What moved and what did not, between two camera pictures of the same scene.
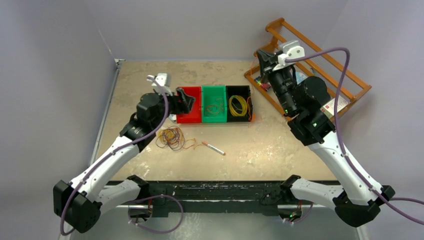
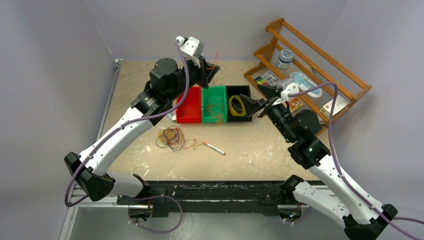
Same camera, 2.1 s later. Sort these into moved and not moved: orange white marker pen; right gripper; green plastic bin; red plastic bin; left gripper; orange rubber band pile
Moved: left gripper; right gripper
Not moved: orange rubber band pile; red plastic bin; green plastic bin; orange white marker pen
